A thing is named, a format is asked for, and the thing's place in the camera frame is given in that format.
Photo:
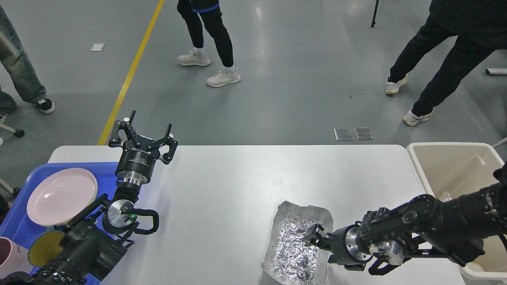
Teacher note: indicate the person in black tracksuit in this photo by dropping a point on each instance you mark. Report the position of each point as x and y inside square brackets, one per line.
[480, 29]

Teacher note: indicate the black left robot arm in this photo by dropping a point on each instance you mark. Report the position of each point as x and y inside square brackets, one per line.
[125, 213]

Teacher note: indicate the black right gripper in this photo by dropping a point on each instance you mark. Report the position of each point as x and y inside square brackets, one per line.
[347, 247]

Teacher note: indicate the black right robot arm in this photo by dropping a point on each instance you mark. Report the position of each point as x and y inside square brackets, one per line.
[424, 227]

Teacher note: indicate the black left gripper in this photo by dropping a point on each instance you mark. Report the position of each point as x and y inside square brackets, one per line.
[136, 158]

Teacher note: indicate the pink mug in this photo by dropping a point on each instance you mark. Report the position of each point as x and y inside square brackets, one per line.
[13, 258]

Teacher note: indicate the metal floor plate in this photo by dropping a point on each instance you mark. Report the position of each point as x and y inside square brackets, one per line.
[343, 134]
[363, 133]

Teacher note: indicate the beige plastic bin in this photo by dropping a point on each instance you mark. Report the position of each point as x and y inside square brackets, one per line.
[462, 168]

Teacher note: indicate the blue plastic tray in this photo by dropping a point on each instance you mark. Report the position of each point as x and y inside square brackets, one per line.
[20, 225]

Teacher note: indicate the pink plate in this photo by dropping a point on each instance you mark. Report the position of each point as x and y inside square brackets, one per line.
[49, 200]

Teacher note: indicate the person in olive trousers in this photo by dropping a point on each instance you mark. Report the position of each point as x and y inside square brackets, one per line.
[19, 67]

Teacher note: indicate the blue-grey mug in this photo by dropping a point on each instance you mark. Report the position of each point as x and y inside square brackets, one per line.
[45, 248]

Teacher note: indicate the aluminium foil tray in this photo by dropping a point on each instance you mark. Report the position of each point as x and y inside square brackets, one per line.
[288, 260]

